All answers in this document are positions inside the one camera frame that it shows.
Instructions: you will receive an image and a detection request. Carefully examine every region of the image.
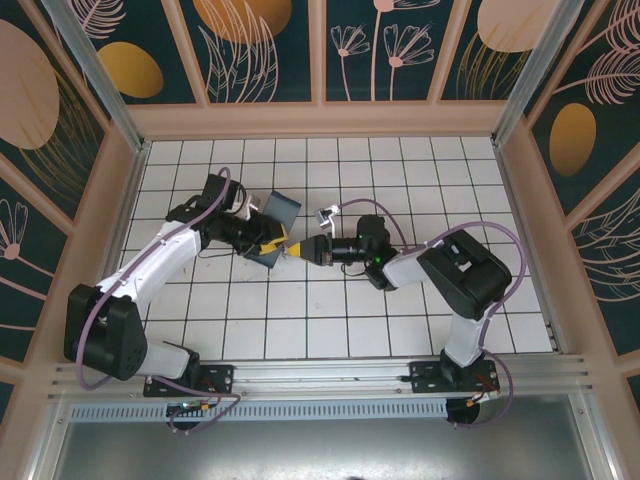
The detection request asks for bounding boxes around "starry night print box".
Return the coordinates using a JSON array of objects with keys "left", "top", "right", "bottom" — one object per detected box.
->
[{"left": 243, "top": 189, "right": 303, "bottom": 270}]

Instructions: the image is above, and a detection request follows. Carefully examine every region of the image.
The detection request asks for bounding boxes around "grey slotted cable duct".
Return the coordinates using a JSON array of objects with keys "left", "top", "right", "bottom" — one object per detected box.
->
[{"left": 68, "top": 398, "right": 450, "bottom": 422}]

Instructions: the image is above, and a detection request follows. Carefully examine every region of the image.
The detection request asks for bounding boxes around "grey metal sheet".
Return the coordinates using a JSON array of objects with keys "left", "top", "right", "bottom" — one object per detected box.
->
[{"left": 49, "top": 418, "right": 609, "bottom": 480}]

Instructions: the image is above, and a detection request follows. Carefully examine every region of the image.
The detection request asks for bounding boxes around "aluminium corner post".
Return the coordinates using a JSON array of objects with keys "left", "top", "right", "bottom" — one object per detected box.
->
[
  {"left": 42, "top": 0, "right": 151, "bottom": 154},
  {"left": 492, "top": 0, "right": 596, "bottom": 147}
]

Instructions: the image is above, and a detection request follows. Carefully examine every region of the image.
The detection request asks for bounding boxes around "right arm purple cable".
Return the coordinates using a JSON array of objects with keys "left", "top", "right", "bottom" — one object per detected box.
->
[{"left": 329, "top": 198, "right": 529, "bottom": 431}]

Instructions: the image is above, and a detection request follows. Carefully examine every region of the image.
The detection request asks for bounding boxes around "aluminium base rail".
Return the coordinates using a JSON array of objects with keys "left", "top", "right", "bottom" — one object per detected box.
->
[{"left": 47, "top": 353, "right": 591, "bottom": 401}]

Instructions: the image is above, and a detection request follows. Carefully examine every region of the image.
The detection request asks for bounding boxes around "round steel cable port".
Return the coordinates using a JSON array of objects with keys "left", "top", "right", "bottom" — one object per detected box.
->
[{"left": 447, "top": 397, "right": 494, "bottom": 430}]

